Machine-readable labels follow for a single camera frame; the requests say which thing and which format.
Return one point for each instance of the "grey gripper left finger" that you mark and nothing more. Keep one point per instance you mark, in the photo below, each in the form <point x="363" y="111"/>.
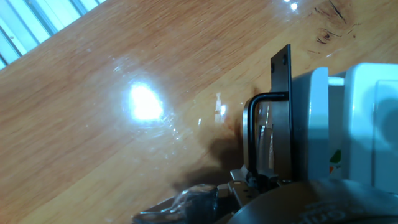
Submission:
<point x="192" y="202"/>

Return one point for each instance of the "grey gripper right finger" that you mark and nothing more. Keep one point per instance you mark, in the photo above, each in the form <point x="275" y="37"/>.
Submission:
<point x="267" y="179"/>

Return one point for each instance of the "white plastic drawer cabinet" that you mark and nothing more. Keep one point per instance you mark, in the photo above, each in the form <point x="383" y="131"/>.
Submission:
<point x="360" y="109"/>

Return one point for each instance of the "multicoloured puzzle cube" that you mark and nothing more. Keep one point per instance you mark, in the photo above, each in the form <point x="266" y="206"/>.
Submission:
<point x="335" y="155"/>

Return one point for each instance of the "glossy wooden board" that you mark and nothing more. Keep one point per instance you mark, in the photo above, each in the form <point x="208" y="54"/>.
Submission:
<point x="93" y="124"/>

